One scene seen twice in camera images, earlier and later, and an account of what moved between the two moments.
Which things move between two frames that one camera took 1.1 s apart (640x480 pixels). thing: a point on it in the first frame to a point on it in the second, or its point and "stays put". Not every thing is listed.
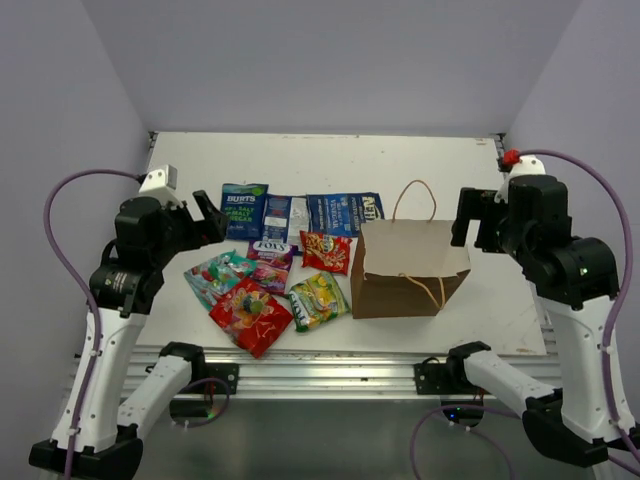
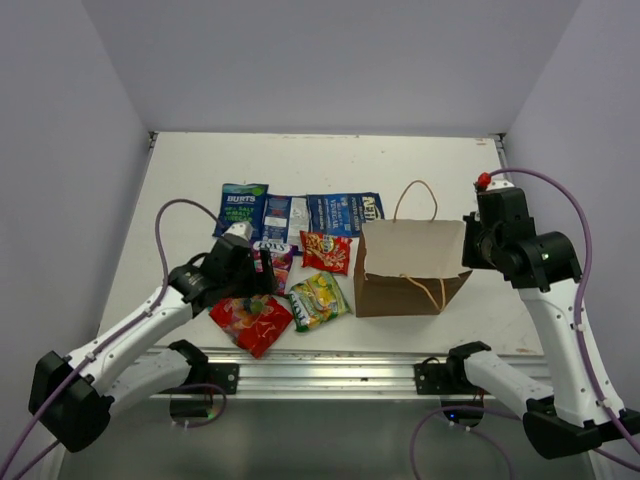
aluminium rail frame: [339, 274] stays put
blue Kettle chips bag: [343, 213] stays put
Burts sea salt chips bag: [244, 207] stays put
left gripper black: [210, 230] to [257, 283]
